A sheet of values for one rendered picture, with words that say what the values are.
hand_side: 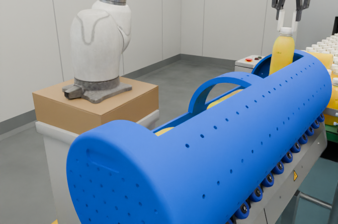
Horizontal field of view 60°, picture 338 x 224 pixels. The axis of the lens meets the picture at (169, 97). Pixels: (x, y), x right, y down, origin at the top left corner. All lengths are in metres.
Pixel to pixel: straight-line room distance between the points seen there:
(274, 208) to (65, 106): 0.70
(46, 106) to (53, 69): 2.65
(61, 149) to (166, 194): 0.73
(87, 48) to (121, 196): 0.58
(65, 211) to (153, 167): 0.89
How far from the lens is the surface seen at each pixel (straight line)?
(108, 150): 0.46
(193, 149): 0.48
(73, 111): 0.97
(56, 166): 1.17
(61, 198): 1.26
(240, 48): 5.64
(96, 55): 0.96
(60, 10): 3.74
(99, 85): 0.99
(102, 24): 0.97
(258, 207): 0.82
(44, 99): 1.07
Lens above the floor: 1.45
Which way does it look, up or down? 21 degrees down
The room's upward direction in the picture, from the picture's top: straight up
